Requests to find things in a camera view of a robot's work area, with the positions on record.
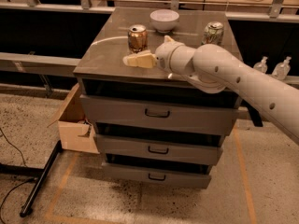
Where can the metal railing frame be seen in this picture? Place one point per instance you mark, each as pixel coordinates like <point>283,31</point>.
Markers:
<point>278,11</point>

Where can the bottom grey drawer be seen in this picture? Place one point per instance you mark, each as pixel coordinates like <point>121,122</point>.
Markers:
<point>156,176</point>

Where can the open cardboard box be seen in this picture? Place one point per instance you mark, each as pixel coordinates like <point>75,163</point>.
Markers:
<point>75,131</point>

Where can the black metal floor bar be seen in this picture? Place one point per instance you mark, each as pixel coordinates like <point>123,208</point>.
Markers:
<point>26,210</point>

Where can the middle grey drawer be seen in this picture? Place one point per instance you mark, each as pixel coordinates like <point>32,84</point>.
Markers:
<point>157,150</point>

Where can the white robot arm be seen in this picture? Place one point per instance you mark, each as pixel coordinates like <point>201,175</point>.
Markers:
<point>212,69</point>

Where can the green white soda can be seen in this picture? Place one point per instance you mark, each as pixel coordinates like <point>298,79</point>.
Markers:
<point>213,33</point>

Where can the grey drawer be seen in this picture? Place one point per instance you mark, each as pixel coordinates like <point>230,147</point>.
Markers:
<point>160,116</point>
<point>156,176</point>
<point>157,150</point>

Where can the orange soda can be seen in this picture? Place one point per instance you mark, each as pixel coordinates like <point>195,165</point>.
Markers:
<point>137,38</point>

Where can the top grey drawer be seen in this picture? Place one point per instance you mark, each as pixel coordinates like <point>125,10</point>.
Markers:
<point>160,116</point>

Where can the white ceramic bowl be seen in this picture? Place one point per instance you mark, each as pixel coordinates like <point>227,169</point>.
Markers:
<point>164,20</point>

